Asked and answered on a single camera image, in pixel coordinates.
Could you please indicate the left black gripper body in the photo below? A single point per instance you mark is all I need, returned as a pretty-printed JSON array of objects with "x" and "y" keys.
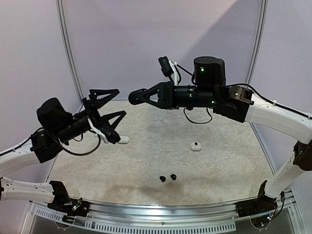
[{"x": 90, "y": 113}]

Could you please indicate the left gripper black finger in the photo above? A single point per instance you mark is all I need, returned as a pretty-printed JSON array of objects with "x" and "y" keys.
[
  {"x": 109, "y": 122},
  {"x": 100, "y": 97}
]

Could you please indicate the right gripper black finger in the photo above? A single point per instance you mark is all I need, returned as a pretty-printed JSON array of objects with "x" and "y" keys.
[
  {"x": 150, "y": 101},
  {"x": 153, "y": 90}
]

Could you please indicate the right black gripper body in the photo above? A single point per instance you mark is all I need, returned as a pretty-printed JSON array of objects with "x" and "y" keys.
[{"x": 165, "y": 95}]

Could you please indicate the black oval charging case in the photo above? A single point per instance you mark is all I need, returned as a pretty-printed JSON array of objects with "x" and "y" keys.
[{"x": 133, "y": 97}]

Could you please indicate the white oval charging case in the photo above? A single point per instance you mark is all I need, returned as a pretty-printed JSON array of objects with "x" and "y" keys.
[{"x": 124, "y": 140}]

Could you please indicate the white square charging case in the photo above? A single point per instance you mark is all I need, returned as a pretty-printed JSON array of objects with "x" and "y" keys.
[{"x": 195, "y": 146}]

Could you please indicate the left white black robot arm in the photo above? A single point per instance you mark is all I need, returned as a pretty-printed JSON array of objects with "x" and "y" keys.
[{"x": 58, "y": 127}]

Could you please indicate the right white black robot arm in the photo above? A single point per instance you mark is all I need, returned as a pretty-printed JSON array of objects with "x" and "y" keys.
[{"x": 239, "y": 102}]

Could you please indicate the black earbud left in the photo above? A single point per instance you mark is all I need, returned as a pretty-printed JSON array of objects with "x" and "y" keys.
[{"x": 162, "y": 178}]

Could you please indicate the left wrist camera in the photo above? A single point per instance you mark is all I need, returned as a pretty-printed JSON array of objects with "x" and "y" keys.
[{"x": 105, "y": 132}]

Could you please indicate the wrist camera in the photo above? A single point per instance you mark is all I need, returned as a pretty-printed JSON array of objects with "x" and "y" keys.
[
  {"x": 105, "y": 132},
  {"x": 170, "y": 70}
]

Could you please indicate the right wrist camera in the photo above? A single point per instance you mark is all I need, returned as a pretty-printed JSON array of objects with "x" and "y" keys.
[{"x": 170, "y": 70}]

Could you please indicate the left aluminium frame post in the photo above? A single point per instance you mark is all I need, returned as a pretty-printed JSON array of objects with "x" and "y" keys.
[{"x": 68, "y": 49}]

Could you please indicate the aluminium frame post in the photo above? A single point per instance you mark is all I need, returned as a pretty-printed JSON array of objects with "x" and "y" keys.
[
  {"x": 257, "y": 39},
  {"x": 68, "y": 49}
]

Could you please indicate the aluminium front rail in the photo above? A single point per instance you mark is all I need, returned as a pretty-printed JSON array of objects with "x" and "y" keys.
[{"x": 218, "y": 218}]

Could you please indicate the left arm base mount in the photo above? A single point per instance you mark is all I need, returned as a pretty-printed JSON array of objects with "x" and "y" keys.
[{"x": 70, "y": 206}]

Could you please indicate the right aluminium frame post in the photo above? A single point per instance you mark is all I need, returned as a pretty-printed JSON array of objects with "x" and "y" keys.
[{"x": 257, "y": 39}]

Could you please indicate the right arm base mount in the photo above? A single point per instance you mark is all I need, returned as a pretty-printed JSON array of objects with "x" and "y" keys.
[{"x": 255, "y": 206}]

